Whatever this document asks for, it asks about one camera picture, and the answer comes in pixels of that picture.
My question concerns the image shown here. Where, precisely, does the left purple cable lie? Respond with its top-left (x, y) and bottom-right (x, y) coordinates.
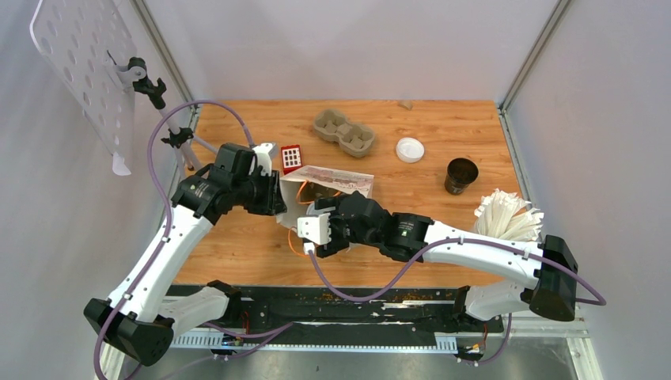
top-left (93, 101), bottom-right (257, 380)

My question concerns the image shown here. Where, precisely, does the red toy block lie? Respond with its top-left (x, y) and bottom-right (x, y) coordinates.
top-left (280, 144), bottom-right (304, 175)

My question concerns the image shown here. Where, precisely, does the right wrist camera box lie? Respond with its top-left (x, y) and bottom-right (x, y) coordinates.
top-left (297, 213), bottom-right (332, 255)

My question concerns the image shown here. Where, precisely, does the cardboard cup carrier tray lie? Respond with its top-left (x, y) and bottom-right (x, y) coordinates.
top-left (313, 108), bottom-right (376, 158)

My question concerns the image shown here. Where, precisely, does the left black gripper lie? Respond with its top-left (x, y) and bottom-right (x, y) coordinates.
top-left (233, 168), bottom-right (289, 215)

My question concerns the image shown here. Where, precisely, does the white paper bakery bag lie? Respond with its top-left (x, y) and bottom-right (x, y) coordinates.
top-left (276, 165), bottom-right (374, 233)

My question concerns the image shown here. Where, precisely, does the wrapped white straws bundle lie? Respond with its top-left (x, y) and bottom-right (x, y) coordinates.
top-left (471, 188), bottom-right (544, 242)

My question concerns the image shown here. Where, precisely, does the tripod stand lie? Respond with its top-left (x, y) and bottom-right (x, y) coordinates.
top-left (104, 51), bottom-right (217, 180)

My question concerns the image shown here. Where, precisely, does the perforated white panel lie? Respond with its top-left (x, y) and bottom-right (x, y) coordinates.
top-left (30, 0), bottom-right (146, 176)

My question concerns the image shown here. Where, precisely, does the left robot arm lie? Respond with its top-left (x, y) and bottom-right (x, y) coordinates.
top-left (84, 142), bottom-right (286, 367)

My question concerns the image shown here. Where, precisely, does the stack of white lids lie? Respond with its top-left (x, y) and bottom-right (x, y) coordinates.
top-left (396, 138), bottom-right (425, 163)

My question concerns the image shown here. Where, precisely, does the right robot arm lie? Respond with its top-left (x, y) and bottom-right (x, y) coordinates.
top-left (298, 192), bottom-right (578, 331)

